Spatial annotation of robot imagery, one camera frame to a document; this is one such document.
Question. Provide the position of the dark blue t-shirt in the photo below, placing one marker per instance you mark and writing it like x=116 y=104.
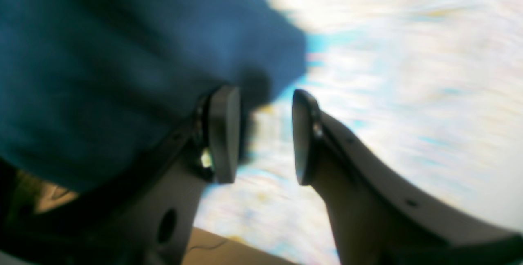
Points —
x=88 y=85

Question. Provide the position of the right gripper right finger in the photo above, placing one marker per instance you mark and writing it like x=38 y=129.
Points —
x=379 y=218

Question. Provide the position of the patterned colourful tablecloth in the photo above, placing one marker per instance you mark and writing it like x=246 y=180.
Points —
x=432 y=87

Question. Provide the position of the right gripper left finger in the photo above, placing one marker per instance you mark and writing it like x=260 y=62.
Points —
x=145 y=215

